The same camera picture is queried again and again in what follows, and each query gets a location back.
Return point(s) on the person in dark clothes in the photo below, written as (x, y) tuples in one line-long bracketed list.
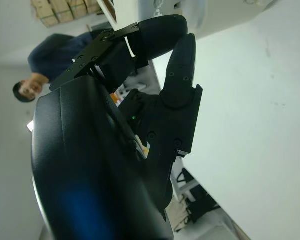
[(52, 55)]

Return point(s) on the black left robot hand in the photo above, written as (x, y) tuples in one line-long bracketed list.
[(90, 162)]

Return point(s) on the cream white two-slot toaster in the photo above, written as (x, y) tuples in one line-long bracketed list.
[(215, 15)]

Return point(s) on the wooden shipping crates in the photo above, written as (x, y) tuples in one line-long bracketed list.
[(60, 10)]

